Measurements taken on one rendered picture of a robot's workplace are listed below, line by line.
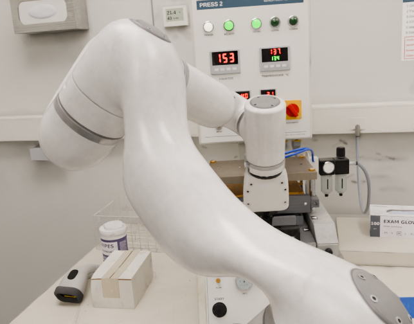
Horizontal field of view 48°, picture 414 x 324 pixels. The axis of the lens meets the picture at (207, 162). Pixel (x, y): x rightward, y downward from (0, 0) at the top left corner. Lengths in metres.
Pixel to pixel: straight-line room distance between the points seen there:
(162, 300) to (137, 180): 0.87
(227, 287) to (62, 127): 0.64
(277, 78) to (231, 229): 0.92
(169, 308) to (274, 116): 0.63
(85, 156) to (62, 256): 1.60
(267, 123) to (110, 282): 0.64
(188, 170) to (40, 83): 1.57
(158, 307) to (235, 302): 0.28
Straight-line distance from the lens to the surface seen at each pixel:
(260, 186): 1.02
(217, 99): 0.83
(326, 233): 1.13
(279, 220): 1.16
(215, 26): 1.33
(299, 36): 1.35
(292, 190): 1.20
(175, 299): 1.35
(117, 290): 1.32
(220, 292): 1.12
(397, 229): 1.62
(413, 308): 1.33
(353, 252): 1.51
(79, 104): 0.58
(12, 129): 2.07
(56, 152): 0.62
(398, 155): 1.76
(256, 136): 0.94
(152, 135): 0.51
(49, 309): 1.41
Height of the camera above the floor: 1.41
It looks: 13 degrees down
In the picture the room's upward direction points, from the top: 4 degrees counter-clockwise
